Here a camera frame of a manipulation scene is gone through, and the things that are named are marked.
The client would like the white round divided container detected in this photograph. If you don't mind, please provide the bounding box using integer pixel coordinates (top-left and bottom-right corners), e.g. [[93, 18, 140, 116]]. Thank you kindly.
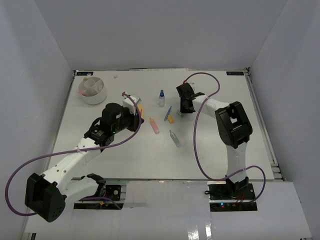
[[78, 76, 107, 105]]

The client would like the yellow highlighter cap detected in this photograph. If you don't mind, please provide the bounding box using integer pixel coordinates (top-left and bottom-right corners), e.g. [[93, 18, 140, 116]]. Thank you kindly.
[[167, 115, 175, 124]]

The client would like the right table label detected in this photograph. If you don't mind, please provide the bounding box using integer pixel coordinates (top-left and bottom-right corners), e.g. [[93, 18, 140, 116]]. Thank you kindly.
[[226, 71, 244, 76]]

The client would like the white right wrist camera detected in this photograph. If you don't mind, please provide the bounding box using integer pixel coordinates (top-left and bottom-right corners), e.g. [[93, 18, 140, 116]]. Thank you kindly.
[[188, 82, 196, 93]]

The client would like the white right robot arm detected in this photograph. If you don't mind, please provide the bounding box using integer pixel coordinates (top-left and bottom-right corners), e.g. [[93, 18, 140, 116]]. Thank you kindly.
[[176, 83, 253, 200]]

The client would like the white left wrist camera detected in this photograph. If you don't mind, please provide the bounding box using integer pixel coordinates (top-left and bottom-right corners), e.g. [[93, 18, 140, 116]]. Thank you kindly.
[[122, 92, 142, 116]]

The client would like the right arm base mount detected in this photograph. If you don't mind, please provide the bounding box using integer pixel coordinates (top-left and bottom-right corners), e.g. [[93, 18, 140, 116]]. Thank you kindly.
[[204, 183, 258, 212]]

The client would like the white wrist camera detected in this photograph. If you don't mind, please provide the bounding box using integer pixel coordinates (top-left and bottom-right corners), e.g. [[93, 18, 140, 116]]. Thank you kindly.
[[122, 92, 142, 116], [188, 82, 196, 93]]

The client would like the orange pink highlighter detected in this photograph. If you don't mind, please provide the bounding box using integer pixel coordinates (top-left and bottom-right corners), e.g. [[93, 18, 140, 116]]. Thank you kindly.
[[149, 117, 160, 134]]

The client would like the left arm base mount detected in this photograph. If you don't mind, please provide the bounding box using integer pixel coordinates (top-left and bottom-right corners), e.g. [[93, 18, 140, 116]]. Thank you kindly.
[[73, 173, 124, 210]]

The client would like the pink slim marker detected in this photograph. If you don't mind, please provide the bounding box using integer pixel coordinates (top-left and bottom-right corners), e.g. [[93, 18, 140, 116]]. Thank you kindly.
[[78, 92, 89, 97]]

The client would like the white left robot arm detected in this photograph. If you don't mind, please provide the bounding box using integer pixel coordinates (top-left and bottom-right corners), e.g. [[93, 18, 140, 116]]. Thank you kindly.
[[25, 96, 143, 223]]

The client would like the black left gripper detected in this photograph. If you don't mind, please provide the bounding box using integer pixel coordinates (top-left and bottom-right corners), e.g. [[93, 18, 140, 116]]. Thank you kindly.
[[112, 105, 145, 134]]

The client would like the clear blue spray bottle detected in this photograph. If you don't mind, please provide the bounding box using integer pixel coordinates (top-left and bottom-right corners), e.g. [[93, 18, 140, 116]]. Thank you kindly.
[[158, 89, 165, 108]]

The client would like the yellow highlighter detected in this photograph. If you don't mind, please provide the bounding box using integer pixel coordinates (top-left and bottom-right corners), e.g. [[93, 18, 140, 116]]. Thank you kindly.
[[138, 104, 145, 119]]

